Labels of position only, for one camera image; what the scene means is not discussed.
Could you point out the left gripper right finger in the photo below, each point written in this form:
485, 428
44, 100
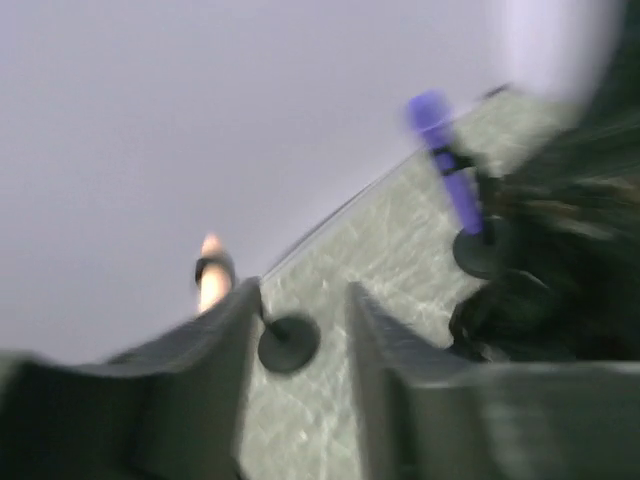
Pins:
424, 413

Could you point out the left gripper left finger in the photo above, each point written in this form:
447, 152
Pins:
169, 410

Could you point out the black trash bag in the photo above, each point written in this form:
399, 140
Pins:
566, 282

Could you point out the beige microphone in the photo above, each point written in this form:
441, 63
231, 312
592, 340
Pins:
214, 273

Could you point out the purple microphone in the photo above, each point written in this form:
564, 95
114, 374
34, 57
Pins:
429, 116

